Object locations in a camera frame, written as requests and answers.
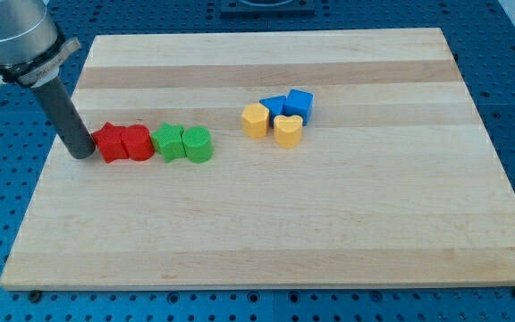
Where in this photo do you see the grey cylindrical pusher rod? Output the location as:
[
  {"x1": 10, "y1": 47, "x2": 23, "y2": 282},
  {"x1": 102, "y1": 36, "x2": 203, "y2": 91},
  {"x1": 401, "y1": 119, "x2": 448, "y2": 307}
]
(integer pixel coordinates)
[{"x1": 31, "y1": 77, "x2": 96, "y2": 159}]

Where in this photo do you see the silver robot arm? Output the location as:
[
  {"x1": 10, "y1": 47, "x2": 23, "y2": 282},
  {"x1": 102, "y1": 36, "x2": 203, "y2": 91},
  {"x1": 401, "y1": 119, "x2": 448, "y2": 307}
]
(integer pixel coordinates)
[{"x1": 0, "y1": 0, "x2": 81, "y2": 88}]

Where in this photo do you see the yellow heart block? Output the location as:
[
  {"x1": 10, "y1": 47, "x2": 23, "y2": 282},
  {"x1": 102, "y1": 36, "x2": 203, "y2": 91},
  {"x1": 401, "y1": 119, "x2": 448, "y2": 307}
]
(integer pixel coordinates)
[{"x1": 274, "y1": 115, "x2": 303, "y2": 148}]

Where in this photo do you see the yellow hexagon block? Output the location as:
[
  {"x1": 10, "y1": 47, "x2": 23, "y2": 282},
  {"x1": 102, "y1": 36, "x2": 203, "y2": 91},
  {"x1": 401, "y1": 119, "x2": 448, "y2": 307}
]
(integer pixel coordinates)
[{"x1": 241, "y1": 103, "x2": 270, "y2": 139}]

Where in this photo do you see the blue triangle block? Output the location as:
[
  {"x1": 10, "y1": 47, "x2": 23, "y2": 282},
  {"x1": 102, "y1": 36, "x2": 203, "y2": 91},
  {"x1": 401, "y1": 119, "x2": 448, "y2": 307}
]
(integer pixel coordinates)
[{"x1": 259, "y1": 96, "x2": 286, "y2": 127}]

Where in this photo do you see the green cylinder block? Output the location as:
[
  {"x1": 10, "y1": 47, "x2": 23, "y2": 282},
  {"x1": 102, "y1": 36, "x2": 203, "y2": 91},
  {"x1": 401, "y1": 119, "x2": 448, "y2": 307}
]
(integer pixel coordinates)
[{"x1": 182, "y1": 126, "x2": 214, "y2": 163}]

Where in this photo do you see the blue cube block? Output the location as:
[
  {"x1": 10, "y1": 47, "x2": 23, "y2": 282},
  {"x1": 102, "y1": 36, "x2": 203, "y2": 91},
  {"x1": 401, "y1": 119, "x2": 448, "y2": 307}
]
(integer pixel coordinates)
[{"x1": 283, "y1": 89, "x2": 314, "y2": 126}]

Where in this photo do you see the green star block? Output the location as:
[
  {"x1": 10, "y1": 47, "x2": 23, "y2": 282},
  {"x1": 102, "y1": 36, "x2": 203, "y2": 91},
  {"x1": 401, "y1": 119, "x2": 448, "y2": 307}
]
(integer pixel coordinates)
[{"x1": 150, "y1": 123, "x2": 186, "y2": 163}]

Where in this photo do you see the red cylinder block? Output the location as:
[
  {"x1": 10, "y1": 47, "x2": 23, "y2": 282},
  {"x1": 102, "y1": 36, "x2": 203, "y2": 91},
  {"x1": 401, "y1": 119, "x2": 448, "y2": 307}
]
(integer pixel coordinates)
[{"x1": 121, "y1": 124, "x2": 155, "y2": 161}]

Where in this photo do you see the light wooden board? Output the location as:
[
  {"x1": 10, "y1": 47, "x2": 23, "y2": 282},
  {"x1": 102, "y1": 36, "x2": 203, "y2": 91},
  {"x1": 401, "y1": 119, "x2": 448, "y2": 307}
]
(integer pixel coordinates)
[{"x1": 0, "y1": 28, "x2": 515, "y2": 291}]

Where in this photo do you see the red star block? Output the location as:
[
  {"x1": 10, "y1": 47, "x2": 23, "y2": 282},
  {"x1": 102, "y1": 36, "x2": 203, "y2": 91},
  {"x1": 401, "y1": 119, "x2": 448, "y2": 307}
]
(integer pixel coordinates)
[{"x1": 91, "y1": 123, "x2": 129, "y2": 164}]

